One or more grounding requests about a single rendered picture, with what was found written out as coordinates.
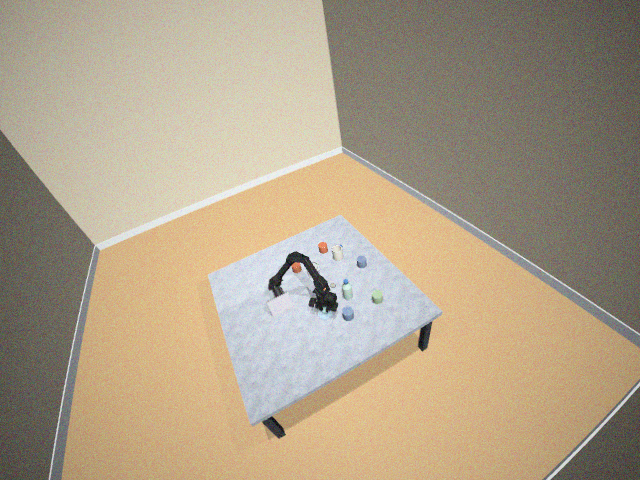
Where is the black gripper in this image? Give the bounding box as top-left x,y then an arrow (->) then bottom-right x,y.
308,298 -> 338,312

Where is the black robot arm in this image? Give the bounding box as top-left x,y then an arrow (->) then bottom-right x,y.
268,251 -> 337,305

